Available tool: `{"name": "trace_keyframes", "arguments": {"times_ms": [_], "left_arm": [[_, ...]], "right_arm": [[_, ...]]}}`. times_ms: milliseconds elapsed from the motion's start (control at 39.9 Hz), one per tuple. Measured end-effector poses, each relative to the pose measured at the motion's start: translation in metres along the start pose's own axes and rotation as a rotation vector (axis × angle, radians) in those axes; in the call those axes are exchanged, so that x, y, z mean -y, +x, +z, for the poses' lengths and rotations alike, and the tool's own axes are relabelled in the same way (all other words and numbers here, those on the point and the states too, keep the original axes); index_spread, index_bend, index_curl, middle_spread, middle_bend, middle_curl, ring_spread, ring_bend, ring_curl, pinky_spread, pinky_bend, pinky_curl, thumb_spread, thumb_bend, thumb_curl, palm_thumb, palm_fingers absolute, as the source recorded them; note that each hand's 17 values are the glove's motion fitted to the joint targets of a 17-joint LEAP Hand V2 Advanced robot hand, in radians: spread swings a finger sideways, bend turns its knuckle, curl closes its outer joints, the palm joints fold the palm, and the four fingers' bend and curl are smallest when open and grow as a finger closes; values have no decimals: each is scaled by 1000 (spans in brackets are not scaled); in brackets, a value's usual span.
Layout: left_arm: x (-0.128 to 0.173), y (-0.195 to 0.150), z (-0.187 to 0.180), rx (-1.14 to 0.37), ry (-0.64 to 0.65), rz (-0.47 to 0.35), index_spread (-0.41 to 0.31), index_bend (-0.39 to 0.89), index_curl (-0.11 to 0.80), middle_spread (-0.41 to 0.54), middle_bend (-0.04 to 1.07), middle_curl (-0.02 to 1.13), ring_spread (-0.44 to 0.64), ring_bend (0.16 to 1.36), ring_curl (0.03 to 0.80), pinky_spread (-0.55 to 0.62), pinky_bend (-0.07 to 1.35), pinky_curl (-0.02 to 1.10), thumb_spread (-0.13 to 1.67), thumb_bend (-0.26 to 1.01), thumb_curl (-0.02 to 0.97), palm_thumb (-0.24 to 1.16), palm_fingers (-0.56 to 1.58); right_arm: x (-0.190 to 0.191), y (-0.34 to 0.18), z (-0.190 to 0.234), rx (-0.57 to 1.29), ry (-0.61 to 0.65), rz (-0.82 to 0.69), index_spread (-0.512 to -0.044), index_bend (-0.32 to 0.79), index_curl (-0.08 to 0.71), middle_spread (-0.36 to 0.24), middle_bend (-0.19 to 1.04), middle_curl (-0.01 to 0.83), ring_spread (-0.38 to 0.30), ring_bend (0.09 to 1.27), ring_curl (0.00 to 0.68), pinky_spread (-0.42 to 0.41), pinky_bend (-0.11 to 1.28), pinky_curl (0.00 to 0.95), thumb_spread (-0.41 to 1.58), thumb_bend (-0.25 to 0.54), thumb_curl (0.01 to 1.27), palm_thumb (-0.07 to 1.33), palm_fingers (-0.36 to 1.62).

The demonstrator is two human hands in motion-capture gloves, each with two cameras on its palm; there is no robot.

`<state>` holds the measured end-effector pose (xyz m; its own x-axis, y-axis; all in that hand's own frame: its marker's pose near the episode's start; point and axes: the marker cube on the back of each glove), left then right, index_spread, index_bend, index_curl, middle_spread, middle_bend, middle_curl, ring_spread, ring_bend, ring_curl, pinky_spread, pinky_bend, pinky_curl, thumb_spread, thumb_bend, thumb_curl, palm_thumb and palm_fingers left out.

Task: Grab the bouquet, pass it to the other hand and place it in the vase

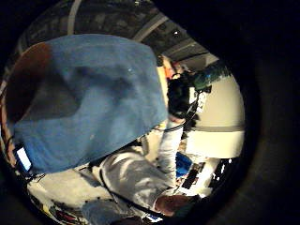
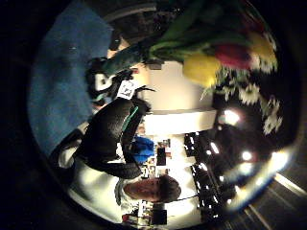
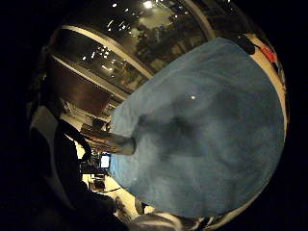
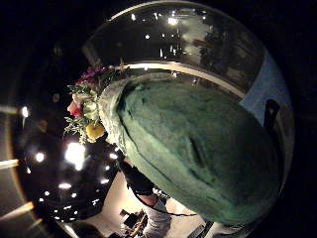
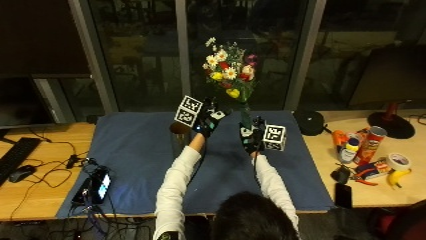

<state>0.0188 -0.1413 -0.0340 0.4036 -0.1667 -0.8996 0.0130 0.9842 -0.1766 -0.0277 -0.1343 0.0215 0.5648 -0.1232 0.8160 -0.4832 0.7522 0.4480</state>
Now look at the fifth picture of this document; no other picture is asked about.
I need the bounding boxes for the white bottle with yellow cap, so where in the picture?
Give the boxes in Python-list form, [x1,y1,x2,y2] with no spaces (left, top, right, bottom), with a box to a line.
[336,136,360,165]

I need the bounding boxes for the white marker cube right glove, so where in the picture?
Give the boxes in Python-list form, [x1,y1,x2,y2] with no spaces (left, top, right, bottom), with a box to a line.
[260,124,287,152]

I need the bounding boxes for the phone with lit screen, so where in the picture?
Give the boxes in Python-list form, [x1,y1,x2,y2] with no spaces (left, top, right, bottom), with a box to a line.
[89,166,113,205]

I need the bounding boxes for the black cables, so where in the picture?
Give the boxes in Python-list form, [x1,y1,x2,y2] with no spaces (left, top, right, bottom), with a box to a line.
[8,126,147,240]

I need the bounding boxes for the monitor with red stand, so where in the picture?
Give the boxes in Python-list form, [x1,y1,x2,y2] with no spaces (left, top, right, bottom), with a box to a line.
[347,45,426,140]

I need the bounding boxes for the glass vase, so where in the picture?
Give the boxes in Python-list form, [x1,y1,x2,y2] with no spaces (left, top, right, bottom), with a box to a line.
[169,121,195,158]

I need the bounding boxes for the black monitor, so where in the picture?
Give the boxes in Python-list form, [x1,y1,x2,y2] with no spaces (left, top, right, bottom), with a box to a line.
[0,75,55,130]

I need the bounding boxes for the blue table cloth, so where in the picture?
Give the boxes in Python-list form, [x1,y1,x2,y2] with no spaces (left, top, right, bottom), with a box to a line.
[55,110,335,220]

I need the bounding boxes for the white marker cube glove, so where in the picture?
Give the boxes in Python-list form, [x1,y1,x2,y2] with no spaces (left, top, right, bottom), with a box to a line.
[173,95,205,128]
[260,124,287,152]

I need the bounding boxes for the person's right hand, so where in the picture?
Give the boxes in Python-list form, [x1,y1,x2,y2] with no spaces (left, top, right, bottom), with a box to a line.
[238,115,267,155]

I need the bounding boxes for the black computer mouse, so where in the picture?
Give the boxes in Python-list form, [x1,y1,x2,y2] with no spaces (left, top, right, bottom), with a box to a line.
[8,164,38,184]

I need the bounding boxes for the black round pouch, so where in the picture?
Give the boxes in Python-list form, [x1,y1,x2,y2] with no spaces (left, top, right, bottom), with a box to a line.
[291,109,328,137]

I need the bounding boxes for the black phone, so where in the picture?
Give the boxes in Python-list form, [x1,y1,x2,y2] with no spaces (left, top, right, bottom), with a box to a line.
[334,182,354,210]

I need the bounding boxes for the person's left hand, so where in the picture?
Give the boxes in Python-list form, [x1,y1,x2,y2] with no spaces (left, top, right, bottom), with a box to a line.
[191,97,232,139]

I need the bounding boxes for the black box device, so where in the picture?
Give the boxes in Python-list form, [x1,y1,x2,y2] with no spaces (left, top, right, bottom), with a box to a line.
[70,177,93,206]

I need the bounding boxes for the red handled pliers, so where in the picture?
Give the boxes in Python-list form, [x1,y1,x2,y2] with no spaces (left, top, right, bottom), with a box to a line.
[351,176,379,187]

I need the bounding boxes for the small black pouch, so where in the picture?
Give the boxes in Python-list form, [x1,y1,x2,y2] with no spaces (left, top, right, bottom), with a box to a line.
[328,165,352,185]

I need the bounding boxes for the white marker cube left glove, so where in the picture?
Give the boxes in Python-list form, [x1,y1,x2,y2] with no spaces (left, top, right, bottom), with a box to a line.
[173,95,205,128]

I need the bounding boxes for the white tape roll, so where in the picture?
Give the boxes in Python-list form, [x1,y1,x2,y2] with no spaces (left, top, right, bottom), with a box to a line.
[383,152,412,172]

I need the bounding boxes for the red and black chair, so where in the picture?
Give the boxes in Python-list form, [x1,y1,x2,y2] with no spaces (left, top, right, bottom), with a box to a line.
[366,199,426,240]

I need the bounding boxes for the yellow banana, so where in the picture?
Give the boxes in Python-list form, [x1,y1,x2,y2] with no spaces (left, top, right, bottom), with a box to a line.
[386,168,414,190]

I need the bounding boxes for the red and blue box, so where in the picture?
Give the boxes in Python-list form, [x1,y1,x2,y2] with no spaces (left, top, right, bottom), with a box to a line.
[354,158,392,181]

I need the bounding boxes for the black keyboard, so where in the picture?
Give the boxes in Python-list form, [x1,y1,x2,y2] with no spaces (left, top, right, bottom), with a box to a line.
[0,136,43,186]

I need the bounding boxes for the orange bottle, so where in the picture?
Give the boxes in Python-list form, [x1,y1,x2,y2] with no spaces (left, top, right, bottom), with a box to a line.
[330,129,350,153]

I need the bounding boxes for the red chips can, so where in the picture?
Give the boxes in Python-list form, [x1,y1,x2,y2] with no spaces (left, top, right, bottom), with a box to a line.
[354,125,388,166]

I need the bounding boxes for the colourful flower bouquet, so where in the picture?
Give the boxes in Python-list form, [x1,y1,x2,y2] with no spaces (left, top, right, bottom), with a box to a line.
[201,36,259,130]

